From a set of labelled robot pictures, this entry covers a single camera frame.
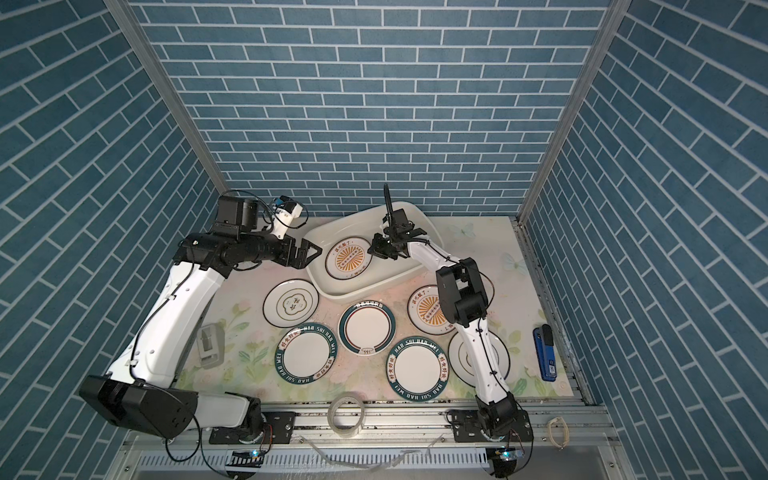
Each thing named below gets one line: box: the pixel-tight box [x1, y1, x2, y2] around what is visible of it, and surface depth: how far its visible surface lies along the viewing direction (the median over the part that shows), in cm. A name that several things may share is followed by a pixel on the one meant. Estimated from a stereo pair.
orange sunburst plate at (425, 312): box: [407, 284, 456, 336], surface depth 96 cm
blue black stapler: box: [532, 324, 557, 382], surface depth 86 cm
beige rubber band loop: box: [548, 416, 569, 448], surface depth 74 cm
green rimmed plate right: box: [386, 336, 450, 402], surface depth 85 cm
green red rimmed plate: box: [337, 300, 397, 357], surface depth 93 cm
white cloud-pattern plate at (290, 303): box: [263, 279, 320, 328], surface depth 98 cm
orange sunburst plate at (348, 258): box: [325, 236, 373, 281], surface depth 104 cm
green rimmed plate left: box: [274, 322, 338, 385], surface depth 88 cm
